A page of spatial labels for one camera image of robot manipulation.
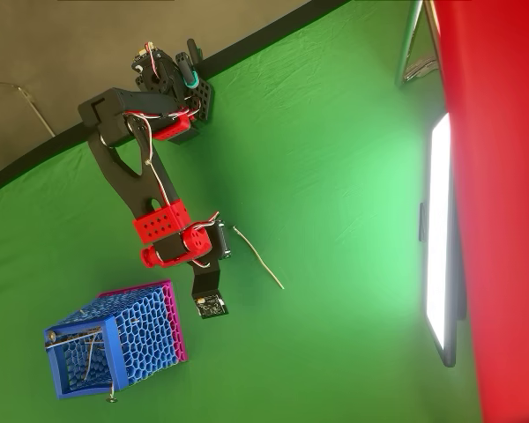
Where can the wrist camera board on bracket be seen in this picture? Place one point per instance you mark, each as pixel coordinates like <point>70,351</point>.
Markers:
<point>210,306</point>

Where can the blue honeycomb mesh basket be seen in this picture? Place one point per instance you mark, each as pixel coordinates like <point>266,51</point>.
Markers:
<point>145,335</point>

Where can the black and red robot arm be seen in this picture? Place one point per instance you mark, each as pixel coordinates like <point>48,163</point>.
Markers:
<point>136,189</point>

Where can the red fabric sheet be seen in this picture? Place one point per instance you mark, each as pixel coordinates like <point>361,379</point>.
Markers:
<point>502,198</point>

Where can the thin beige stick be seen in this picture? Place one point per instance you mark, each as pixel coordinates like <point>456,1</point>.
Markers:
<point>258,256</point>

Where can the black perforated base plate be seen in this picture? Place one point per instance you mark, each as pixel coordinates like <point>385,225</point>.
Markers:
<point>205,99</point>

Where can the bright LED light panel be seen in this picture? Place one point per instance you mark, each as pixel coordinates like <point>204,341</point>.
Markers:
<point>438,229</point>

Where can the silver metal stand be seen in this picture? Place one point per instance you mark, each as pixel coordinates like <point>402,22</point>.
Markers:
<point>406,44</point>

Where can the black and teal clamp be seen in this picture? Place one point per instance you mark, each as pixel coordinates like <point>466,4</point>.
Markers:
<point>188,70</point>

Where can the green cloth with black border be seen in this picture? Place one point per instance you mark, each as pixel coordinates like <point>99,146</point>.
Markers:
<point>313,176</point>

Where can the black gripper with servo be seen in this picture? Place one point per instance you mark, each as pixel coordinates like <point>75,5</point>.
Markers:
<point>224,240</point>

